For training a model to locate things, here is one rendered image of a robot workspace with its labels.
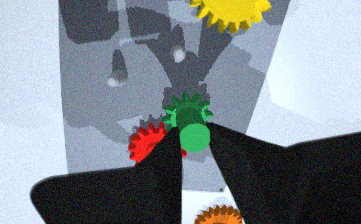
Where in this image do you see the yellow gear with black stripe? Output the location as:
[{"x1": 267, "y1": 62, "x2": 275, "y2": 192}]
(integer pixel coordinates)
[{"x1": 190, "y1": 0, "x2": 271, "y2": 34}]

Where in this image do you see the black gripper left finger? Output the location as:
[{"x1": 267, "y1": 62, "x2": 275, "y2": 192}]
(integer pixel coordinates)
[{"x1": 29, "y1": 127, "x2": 182, "y2": 224}]

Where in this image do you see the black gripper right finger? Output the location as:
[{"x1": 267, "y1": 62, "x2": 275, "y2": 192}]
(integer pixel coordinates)
[{"x1": 206, "y1": 122, "x2": 361, "y2": 224}]

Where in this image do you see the green gear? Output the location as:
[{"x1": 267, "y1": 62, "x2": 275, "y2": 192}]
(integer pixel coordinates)
[{"x1": 162, "y1": 91, "x2": 213, "y2": 153}]

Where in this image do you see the grey board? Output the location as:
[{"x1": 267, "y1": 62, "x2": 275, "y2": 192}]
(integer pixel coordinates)
[{"x1": 58, "y1": 0, "x2": 291, "y2": 193}]

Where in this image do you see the red gear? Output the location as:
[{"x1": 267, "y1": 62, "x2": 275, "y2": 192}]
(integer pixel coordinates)
[{"x1": 128, "y1": 122, "x2": 167, "y2": 165}]

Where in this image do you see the orange gear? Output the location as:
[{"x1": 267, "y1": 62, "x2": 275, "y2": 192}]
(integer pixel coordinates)
[{"x1": 194, "y1": 204, "x2": 243, "y2": 224}]

